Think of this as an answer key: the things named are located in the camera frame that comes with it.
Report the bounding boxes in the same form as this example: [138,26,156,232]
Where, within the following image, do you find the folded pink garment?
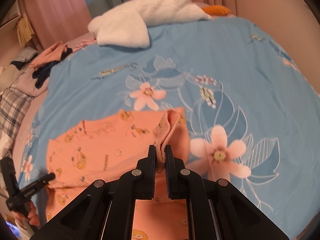
[72,37,97,51]

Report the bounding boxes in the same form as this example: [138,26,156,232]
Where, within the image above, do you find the white goose plush toy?
[87,0,232,48]

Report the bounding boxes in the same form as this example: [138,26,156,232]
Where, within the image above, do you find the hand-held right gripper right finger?
[164,145,288,240]

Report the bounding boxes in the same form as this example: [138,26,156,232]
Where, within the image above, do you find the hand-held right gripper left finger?
[30,145,157,240]

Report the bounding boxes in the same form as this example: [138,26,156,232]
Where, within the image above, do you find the orange printed baby romper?
[45,107,192,240]

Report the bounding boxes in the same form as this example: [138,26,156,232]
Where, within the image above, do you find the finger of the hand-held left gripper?
[0,158,19,198]
[18,172,56,197]

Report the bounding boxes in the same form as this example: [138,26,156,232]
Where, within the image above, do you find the person's left hand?
[15,202,41,227]

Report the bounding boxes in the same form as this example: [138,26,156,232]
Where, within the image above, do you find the striped folded cloth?
[11,47,39,68]

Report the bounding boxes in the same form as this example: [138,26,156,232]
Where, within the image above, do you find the folded peach clothes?
[29,41,73,68]

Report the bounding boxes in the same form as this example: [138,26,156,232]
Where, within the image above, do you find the dark navy clothes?
[34,46,73,89]

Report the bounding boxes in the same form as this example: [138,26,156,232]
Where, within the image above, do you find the grey pillow with plaid edge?
[17,62,51,98]

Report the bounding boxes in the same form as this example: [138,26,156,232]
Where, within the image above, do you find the blue floral blanket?
[17,16,316,240]

